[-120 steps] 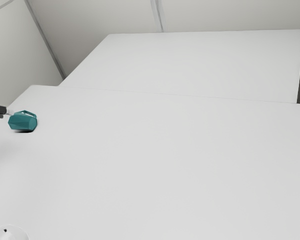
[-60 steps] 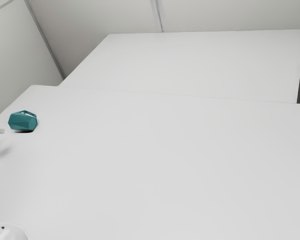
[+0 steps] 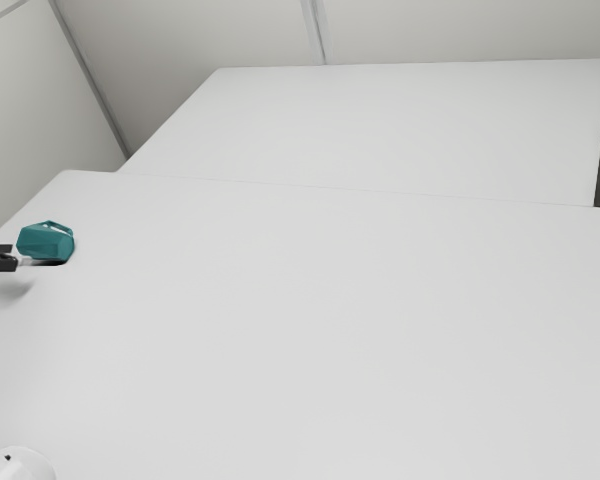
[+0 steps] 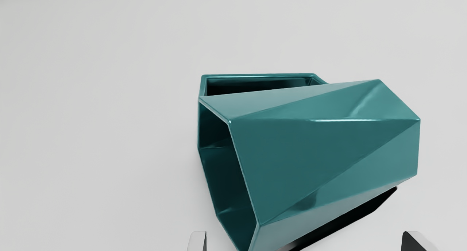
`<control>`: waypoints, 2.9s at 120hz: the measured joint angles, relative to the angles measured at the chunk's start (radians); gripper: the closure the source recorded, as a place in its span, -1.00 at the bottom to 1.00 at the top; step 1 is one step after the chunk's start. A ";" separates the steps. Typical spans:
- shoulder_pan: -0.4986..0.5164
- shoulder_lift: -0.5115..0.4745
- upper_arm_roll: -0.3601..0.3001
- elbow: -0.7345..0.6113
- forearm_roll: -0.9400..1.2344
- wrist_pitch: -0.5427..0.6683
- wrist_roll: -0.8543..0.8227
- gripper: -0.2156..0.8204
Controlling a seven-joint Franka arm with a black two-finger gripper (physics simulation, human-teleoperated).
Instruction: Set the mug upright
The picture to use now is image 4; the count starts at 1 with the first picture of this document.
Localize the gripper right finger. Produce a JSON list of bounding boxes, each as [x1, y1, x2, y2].
[[401, 231, 434, 251]]

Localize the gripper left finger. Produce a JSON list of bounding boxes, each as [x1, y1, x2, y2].
[[187, 231, 207, 251]]

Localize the teal faceted mug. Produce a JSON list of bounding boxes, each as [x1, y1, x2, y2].
[[197, 73, 421, 251]]

